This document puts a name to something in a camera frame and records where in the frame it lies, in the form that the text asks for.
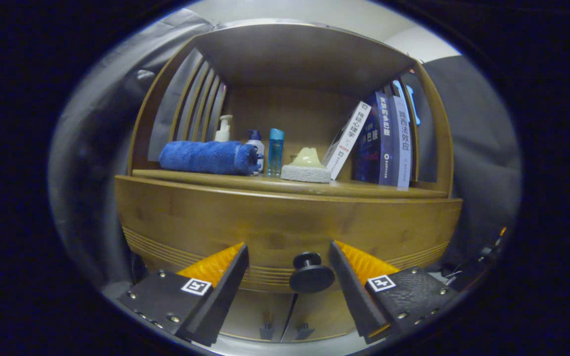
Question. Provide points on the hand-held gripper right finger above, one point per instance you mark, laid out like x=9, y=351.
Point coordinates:
x=356, y=296

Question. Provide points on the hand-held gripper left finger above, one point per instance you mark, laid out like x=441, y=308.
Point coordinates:
x=223, y=296

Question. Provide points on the wooden drawer with black knob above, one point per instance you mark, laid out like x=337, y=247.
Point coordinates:
x=275, y=222

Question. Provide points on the green-topped white sponge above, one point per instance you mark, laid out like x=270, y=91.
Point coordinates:
x=305, y=168

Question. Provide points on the wooden cabinet door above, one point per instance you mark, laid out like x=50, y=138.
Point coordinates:
x=250, y=311
x=324, y=311

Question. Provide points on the wooden countertop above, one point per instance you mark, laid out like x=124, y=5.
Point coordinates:
x=364, y=189

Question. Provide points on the wooden cabinet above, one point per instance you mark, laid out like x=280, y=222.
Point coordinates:
x=305, y=54

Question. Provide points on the black device with orange part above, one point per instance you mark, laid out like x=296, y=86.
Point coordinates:
x=483, y=257

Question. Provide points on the blue rolled towel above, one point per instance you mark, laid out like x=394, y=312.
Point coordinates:
x=201, y=157

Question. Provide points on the clear blue bottle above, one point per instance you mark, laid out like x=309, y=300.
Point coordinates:
x=275, y=153

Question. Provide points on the white bottle with blue cap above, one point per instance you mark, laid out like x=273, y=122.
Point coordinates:
x=257, y=146

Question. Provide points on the dark blue book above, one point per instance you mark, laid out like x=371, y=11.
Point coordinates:
x=379, y=143

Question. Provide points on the white book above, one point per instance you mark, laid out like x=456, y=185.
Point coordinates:
x=347, y=141

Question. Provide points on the pale grey-blue book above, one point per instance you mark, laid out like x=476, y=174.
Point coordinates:
x=403, y=143

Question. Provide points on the white pump bottle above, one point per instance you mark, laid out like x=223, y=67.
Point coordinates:
x=223, y=133

